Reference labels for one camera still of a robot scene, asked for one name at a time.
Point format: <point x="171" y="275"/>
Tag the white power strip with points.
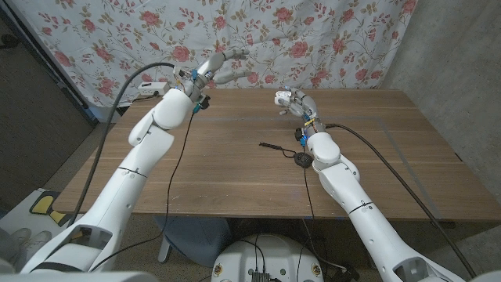
<point x="150" y="89"/>

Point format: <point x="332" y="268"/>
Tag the white robot head edge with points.
<point x="78" y="277"/>

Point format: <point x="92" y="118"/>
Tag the black power adapter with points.
<point x="346" y="275"/>

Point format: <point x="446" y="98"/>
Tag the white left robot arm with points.
<point x="129" y="188"/>

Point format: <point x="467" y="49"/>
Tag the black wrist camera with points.
<point x="203" y="102"/>
<point x="299" y="135"/>

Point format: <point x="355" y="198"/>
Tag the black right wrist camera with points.
<point x="299" y="135"/>

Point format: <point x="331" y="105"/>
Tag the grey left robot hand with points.
<point x="203" y="76"/>

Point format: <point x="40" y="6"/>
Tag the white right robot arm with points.
<point x="372" y="223"/>

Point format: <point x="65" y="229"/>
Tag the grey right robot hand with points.
<point x="309" y="111"/>

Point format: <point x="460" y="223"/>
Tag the white table leg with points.
<point x="164" y="250"/>

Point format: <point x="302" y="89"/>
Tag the yellow and black floor pedal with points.
<point x="42" y="203"/>

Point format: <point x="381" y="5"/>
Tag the black door frame strip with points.
<point x="47" y="58"/>

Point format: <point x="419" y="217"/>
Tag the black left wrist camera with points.
<point x="203" y="102"/>

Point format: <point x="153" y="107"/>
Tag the floral backdrop cloth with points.
<point x="313" y="39"/>

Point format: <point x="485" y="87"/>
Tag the white robot torso base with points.
<point x="274" y="258"/>

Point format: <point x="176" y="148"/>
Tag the white shoe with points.
<point x="15" y="239"/>
<point x="39" y="239"/>

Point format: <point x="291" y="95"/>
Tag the black under-table bracket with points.
<point x="442" y="225"/>

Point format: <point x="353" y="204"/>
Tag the blue-grey chair under table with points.
<point x="195" y="239"/>

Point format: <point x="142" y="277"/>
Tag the white AirPods case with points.
<point x="282" y="98"/>

